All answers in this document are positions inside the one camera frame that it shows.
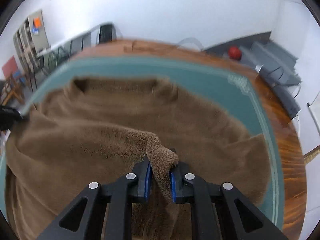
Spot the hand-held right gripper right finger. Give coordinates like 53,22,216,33
170,148,288,240

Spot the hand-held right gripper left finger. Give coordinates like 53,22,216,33
36,155,152,240

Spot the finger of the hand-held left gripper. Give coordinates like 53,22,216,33
0,106,23,131

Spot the brown fleece sweater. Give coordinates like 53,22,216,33
5,76,272,240

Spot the wooden chair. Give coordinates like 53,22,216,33
0,76,25,105

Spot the blue seat chair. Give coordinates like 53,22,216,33
12,71,27,85

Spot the red board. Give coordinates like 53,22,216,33
1,56,20,80

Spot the black metal chair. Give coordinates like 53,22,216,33
25,52,50,90

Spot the beige glass-door cabinet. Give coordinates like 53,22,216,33
13,9,50,70

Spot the white folding table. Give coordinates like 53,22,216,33
36,24,100,63

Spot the green table mat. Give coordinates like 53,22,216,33
0,55,284,228

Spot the black mesh-back chair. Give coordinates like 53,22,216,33
96,23,117,45

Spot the black power strip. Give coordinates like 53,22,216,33
274,84,302,119

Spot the wooden stick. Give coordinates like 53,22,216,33
303,146,320,161

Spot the red basketball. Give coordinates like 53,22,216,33
228,46,242,60

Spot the grey sofa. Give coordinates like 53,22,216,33
240,39,302,85

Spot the black cable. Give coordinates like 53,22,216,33
175,37,204,52

